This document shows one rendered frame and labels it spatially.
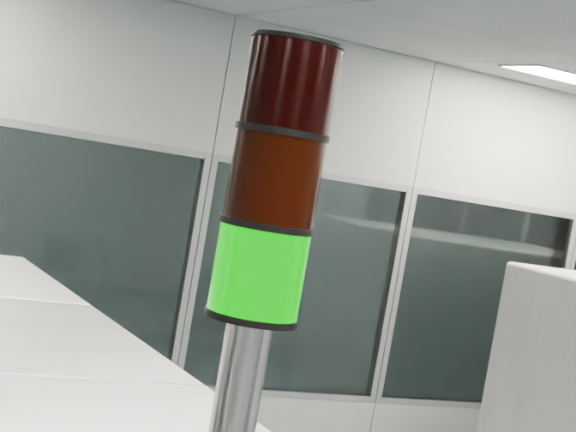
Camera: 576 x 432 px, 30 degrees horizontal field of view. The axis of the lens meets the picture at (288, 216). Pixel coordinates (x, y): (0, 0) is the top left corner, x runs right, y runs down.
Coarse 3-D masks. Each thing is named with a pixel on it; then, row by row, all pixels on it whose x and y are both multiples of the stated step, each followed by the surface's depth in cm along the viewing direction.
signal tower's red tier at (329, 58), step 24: (264, 48) 55; (288, 48) 54; (312, 48) 55; (336, 48) 55; (264, 72) 55; (288, 72) 54; (312, 72) 55; (336, 72) 56; (264, 96) 55; (288, 96) 54; (312, 96) 55; (240, 120) 56; (264, 120) 55; (288, 120) 55; (312, 120) 55
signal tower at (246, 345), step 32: (256, 32) 56; (288, 32) 54; (256, 128) 55; (256, 224) 55; (224, 320) 55; (224, 352) 57; (256, 352) 57; (224, 384) 57; (256, 384) 57; (224, 416) 57; (256, 416) 57
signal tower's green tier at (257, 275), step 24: (240, 240) 55; (264, 240) 55; (288, 240) 55; (216, 264) 56; (240, 264) 55; (264, 264) 55; (288, 264) 55; (216, 288) 56; (240, 288) 55; (264, 288) 55; (288, 288) 56; (240, 312) 55; (264, 312) 55; (288, 312) 56
